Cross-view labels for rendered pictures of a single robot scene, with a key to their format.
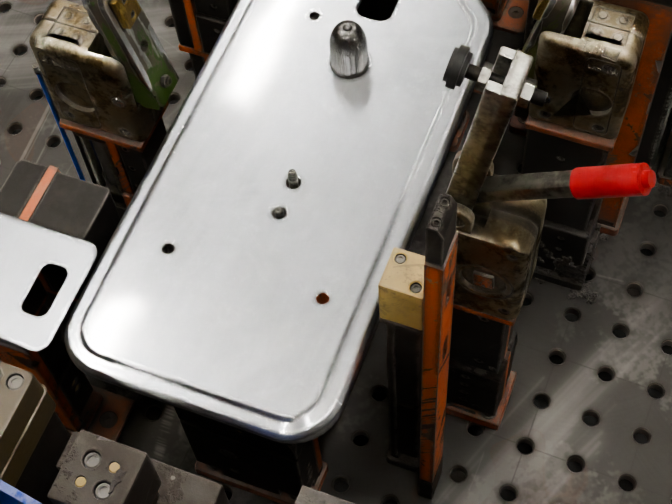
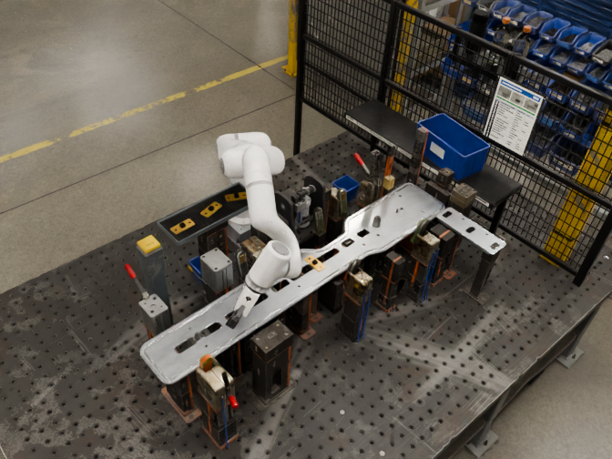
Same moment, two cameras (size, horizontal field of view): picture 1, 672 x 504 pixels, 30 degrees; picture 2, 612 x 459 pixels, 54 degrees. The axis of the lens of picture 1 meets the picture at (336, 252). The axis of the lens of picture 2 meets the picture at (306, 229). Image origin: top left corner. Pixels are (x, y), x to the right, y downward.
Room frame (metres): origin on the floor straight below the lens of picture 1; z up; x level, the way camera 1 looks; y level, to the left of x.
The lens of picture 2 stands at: (2.44, 0.30, 2.65)
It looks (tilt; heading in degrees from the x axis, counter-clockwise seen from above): 43 degrees down; 199
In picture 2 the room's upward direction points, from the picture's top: 4 degrees clockwise
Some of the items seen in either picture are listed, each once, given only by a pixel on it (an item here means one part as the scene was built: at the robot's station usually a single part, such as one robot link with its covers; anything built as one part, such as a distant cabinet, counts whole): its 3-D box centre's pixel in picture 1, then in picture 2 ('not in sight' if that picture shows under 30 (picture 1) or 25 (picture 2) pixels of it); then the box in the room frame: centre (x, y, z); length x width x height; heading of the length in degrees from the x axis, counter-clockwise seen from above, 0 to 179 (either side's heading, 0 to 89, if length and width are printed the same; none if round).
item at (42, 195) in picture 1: (88, 282); (435, 255); (0.56, 0.23, 0.84); 0.11 x 0.10 x 0.28; 64
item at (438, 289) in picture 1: (435, 378); (383, 192); (0.38, -0.07, 0.95); 0.03 x 0.01 x 0.50; 154
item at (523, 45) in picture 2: not in sight; (520, 50); (-0.04, 0.31, 1.53); 0.06 x 0.06 x 0.20
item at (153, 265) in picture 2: not in sight; (157, 288); (1.25, -0.70, 0.92); 0.08 x 0.08 x 0.44; 64
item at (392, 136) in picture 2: not in sight; (426, 148); (0.06, 0.04, 1.02); 0.90 x 0.22 x 0.03; 64
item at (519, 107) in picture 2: not in sight; (512, 116); (0.09, 0.36, 1.30); 0.23 x 0.02 x 0.31; 64
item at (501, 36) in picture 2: not in sight; (500, 41); (-0.08, 0.22, 1.53); 0.06 x 0.06 x 0.20
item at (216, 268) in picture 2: not in sight; (219, 296); (1.18, -0.47, 0.90); 0.13 x 0.10 x 0.41; 64
